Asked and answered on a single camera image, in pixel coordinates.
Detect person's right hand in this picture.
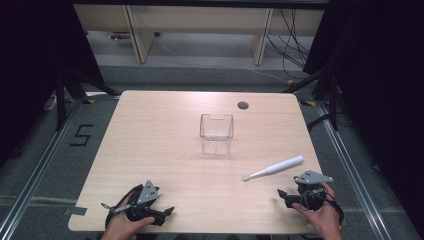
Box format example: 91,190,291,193
292,182,343,240

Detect black curtain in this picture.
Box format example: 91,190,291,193
302,0,424,231
0,0,105,169

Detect bundle of black cables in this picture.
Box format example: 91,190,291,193
265,8,312,80

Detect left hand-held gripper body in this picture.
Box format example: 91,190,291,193
126,180,161,223

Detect clear plastic container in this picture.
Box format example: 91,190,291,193
199,113,235,156

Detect white electric toothbrush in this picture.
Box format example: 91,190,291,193
242,154,306,183

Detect black metal stand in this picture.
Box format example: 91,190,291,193
283,64,342,132
54,65,122,132

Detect person's left hand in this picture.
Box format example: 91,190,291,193
100,195,156,240

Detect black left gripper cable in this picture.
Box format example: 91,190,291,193
100,184,144,231

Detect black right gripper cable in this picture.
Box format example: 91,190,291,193
299,188,346,228

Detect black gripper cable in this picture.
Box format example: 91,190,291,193
299,188,346,228
100,184,144,231

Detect metal floor rail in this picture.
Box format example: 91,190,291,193
0,97,85,240
315,99,396,240

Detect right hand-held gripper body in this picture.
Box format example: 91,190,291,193
293,170,334,212

